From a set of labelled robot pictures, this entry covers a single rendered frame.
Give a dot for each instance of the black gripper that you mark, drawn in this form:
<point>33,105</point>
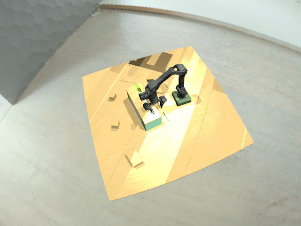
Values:
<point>162,99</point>

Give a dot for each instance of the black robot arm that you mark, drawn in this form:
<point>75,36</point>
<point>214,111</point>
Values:
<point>154,85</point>

